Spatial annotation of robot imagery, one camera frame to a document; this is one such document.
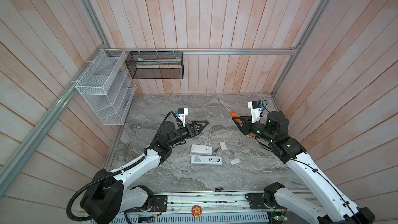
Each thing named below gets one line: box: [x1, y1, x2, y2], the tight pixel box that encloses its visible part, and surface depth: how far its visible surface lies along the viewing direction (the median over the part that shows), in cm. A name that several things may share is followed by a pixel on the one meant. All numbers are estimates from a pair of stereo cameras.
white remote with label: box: [190, 155, 223, 166], surface depth 87 cm
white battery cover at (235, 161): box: [230, 158, 241, 165], surface depth 88 cm
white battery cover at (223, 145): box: [219, 141, 228, 151], surface depth 95 cm
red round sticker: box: [191, 204, 203, 218], surface depth 73 cm
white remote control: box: [190, 144, 213, 155], surface depth 92 cm
